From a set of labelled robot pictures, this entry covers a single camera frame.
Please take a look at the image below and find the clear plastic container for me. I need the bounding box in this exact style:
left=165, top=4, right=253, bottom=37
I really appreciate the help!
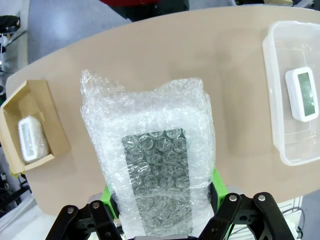
left=261, top=20, right=320, bottom=167

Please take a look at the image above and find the person in red jacket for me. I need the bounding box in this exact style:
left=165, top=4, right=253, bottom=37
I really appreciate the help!
left=99, top=0, right=190, bottom=23

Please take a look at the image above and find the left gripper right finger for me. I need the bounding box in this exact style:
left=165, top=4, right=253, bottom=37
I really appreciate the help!
left=197, top=167, right=296, bottom=240

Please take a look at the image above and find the open brown cardboard box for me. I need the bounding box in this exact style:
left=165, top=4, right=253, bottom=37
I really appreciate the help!
left=0, top=79, right=72, bottom=175

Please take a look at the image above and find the unwrapped white digital clock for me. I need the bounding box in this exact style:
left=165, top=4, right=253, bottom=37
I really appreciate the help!
left=284, top=66, right=320, bottom=123

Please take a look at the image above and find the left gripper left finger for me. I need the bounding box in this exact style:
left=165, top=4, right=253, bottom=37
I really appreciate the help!
left=48, top=186, right=123, bottom=240

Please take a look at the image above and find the black object with yellow trim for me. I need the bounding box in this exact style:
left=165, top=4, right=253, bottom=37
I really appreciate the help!
left=0, top=14, right=22, bottom=35

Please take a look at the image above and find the bubble white clock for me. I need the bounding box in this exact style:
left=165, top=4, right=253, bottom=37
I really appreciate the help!
left=79, top=69, right=216, bottom=238
left=17, top=115, right=50, bottom=163

